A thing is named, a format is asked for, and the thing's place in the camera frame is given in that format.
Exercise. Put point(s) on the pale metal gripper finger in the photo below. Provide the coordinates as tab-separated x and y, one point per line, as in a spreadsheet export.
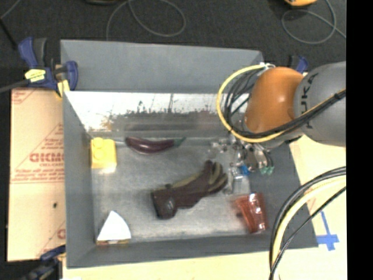
221	148
239	185

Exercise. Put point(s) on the dark brown glove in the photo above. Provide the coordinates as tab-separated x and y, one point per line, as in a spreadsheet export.
186	192

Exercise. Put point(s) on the white wedge toy cake slice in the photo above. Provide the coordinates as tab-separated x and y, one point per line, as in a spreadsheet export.
114	227

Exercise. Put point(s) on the grey metal bin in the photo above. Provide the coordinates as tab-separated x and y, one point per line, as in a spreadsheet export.
175	69

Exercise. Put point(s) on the brown cardboard board red print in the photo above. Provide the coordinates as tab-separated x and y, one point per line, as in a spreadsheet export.
35	156

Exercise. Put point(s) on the purple toy eggplant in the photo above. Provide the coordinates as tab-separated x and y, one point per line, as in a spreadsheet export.
148	146

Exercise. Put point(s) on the red translucent plastic packet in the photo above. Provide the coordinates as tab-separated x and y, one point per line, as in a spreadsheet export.
252	213

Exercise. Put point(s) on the yellow toy building brick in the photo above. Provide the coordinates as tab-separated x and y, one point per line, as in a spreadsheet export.
103	154

